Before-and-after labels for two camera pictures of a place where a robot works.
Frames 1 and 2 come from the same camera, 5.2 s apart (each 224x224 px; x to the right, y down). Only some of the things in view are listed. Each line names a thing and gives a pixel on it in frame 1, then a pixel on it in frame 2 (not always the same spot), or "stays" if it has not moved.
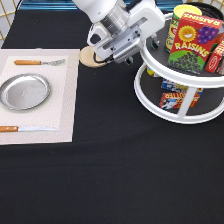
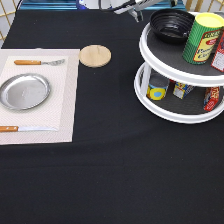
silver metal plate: [24, 91] stays
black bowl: [207, 10] → [171, 25]
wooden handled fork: [39, 62] stays
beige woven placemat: [60, 106] stays
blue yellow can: [150, 71] → [157, 86]
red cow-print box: [174, 100] → [211, 97]
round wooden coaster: [89, 58] stays
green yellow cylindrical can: [178, 12] → [205, 31]
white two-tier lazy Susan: [182, 78] stays
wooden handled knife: [26, 129] stays
